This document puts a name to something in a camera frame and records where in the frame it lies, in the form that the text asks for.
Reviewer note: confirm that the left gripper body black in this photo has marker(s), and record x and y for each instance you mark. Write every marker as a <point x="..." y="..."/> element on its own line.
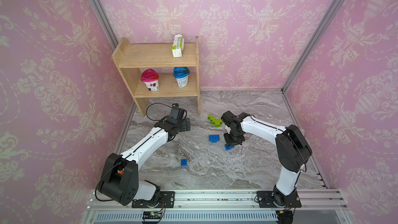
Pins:
<point x="184" y="125"/>

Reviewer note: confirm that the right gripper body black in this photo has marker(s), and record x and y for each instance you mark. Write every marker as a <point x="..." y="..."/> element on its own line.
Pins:
<point x="231" y="139"/>

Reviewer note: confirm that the blue small lego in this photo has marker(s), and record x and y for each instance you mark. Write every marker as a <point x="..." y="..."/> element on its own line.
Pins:
<point x="184" y="163"/>
<point x="227" y="147"/>

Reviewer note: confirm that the blue large lego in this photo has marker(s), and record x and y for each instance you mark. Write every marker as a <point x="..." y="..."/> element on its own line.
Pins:
<point x="214" y="138"/>

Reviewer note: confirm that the green lego pair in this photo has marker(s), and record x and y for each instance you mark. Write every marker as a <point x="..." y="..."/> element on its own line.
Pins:
<point x="212" y="120"/>

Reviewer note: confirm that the green long lego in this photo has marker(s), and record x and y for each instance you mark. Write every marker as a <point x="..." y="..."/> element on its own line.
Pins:
<point x="218" y="123"/>

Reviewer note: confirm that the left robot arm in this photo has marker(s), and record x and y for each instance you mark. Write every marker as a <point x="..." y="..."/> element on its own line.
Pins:
<point x="120" y="178"/>

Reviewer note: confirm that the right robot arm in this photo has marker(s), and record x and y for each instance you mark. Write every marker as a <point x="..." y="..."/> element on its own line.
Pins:
<point x="292" y="147"/>

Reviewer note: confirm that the blue lid yogurt cup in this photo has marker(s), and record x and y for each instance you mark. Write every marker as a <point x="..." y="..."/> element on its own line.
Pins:
<point x="182" y="76"/>

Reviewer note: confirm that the pink lid yogurt cup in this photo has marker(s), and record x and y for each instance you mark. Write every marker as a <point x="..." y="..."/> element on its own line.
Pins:
<point x="151" y="79"/>

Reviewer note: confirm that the green white carton box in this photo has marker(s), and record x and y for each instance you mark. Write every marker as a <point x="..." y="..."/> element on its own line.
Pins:
<point x="178" y="46"/>

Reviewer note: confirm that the wooden two-tier shelf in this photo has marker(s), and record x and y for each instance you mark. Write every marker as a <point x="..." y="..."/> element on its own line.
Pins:
<point x="129" y="59"/>

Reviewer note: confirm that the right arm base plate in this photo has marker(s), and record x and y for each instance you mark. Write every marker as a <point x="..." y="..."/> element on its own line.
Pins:
<point x="270" y="199"/>

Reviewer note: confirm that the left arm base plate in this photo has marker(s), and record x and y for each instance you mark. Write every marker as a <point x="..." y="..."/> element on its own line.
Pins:
<point x="162" y="199"/>

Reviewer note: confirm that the aluminium front rail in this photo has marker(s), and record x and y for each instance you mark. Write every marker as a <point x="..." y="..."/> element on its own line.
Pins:
<point x="242" y="206"/>

